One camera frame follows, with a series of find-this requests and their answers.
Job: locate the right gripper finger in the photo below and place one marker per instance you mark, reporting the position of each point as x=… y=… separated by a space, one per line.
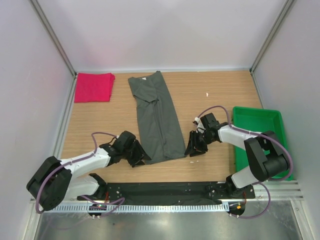
x=193 y=137
x=197 y=148

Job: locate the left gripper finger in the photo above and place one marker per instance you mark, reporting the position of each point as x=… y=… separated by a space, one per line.
x=135 y=162
x=139 y=153

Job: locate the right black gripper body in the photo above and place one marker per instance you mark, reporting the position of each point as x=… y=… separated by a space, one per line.
x=206 y=138

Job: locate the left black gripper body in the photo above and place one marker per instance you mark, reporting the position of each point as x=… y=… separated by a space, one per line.
x=129 y=153

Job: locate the grey t shirt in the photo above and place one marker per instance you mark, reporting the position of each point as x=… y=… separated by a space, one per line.
x=159 y=128

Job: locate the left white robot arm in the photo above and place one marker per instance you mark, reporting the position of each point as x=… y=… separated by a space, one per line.
x=58 y=180

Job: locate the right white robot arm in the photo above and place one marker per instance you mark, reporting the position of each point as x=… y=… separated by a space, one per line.
x=265 y=155

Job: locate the green plastic tray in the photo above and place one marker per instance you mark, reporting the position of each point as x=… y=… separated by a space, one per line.
x=258 y=120

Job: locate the folded pink t shirt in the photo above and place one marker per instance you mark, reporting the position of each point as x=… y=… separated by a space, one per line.
x=94 y=87

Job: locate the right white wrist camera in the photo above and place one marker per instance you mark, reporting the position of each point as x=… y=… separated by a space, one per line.
x=199 y=127

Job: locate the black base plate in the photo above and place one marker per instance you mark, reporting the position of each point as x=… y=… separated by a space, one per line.
x=173 y=193

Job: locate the white slotted cable duct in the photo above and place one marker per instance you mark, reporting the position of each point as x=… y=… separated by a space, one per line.
x=86 y=207

